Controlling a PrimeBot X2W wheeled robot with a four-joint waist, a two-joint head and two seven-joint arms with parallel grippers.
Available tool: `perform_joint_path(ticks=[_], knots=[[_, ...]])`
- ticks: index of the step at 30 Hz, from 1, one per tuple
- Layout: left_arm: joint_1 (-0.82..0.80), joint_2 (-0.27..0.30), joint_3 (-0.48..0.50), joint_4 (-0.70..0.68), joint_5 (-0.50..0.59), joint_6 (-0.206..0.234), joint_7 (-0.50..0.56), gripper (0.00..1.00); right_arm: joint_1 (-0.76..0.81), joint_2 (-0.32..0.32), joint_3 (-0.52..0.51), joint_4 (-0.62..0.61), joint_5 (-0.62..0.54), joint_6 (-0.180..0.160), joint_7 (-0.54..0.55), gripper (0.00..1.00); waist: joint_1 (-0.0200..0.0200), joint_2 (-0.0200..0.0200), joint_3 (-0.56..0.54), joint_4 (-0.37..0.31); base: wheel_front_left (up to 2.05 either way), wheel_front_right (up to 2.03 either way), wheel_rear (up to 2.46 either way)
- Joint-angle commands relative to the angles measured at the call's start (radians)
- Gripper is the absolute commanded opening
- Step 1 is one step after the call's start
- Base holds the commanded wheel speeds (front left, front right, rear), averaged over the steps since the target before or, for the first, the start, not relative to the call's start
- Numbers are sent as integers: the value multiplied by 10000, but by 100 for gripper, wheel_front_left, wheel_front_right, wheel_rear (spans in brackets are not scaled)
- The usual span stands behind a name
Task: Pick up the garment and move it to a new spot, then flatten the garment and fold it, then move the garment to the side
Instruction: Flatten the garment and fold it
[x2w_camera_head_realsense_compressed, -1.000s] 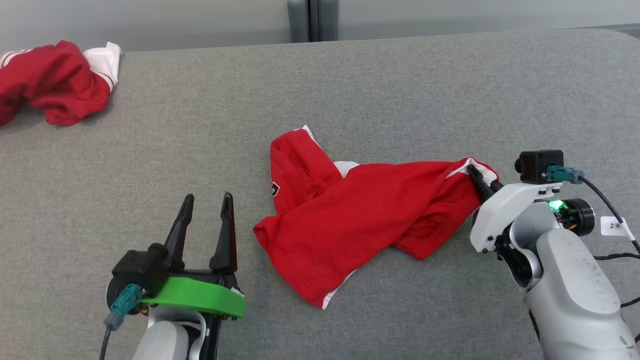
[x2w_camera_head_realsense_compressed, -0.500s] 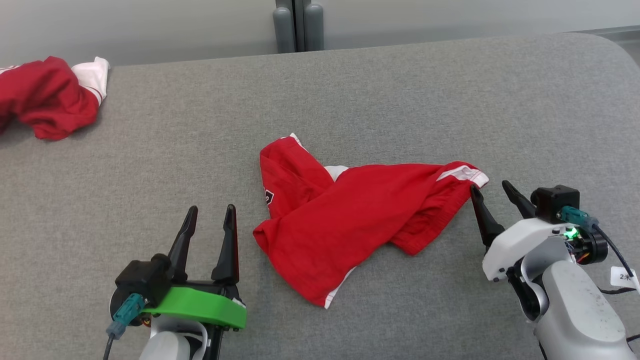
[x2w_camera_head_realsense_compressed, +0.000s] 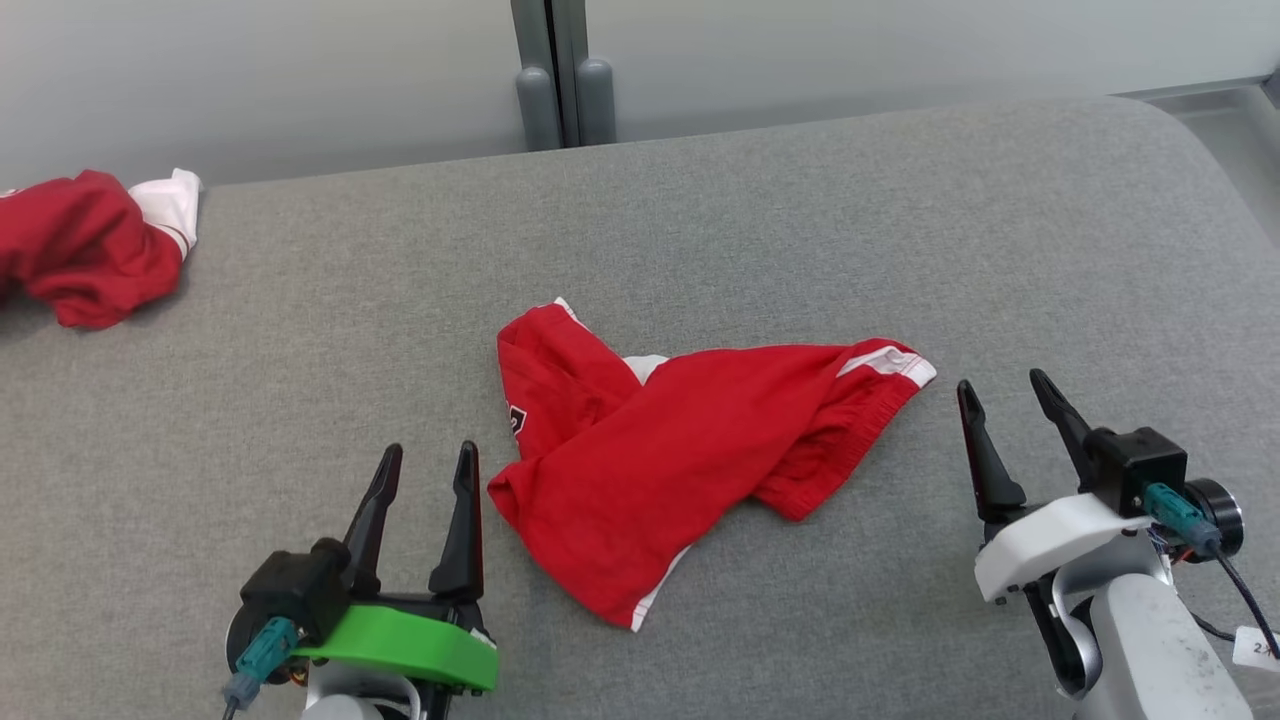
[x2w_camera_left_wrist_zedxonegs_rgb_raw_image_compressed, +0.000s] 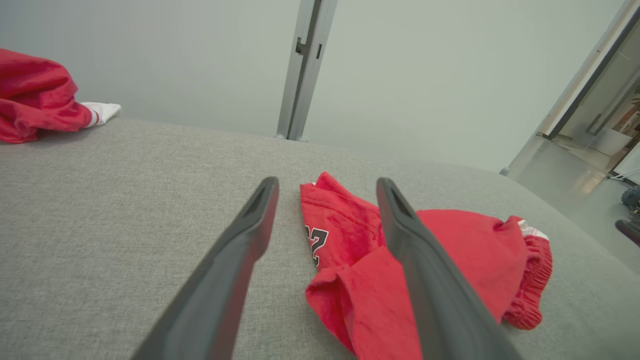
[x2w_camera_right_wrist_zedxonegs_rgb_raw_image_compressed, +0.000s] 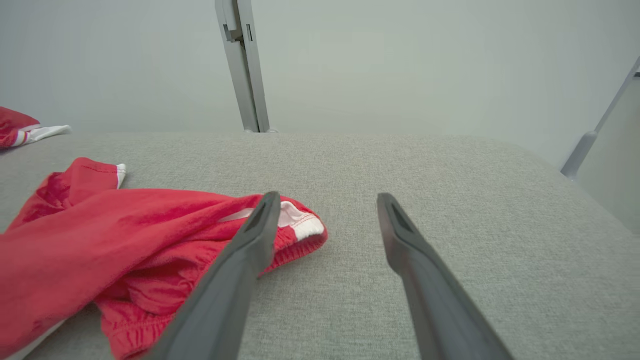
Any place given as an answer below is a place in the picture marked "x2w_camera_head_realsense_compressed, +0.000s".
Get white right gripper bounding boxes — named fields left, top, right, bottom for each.
left=956, top=368, right=1244, bottom=604

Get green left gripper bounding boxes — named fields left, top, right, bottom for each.
left=290, top=440, right=499, bottom=693

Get red basketball shorts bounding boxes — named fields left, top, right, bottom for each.
left=487, top=297, right=938, bottom=633

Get red white basketball jersey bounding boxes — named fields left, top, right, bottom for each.
left=0, top=167, right=203, bottom=331

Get grey fabric sofa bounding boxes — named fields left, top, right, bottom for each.
left=0, top=95, right=1280, bottom=720

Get right teal plug cable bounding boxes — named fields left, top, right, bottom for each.
left=1143, top=482, right=1280, bottom=663

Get teal plug cable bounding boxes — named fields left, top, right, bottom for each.
left=1143, top=482, right=1280, bottom=663
left=222, top=617, right=301, bottom=720

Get left teal plug cable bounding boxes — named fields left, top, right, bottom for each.
left=222, top=617, right=301, bottom=720

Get white cable label tag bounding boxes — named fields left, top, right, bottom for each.
left=1232, top=626, right=1280, bottom=673

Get grey partition base rail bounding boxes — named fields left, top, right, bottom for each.
left=1110, top=75, right=1280, bottom=106

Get grey cylindrical post foot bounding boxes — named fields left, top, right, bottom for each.
left=575, top=57, right=617, bottom=147
left=515, top=66, right=561, bottom=153

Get grey metal partition post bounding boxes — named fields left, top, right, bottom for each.
left=510, top=0, right=591, bottom=151

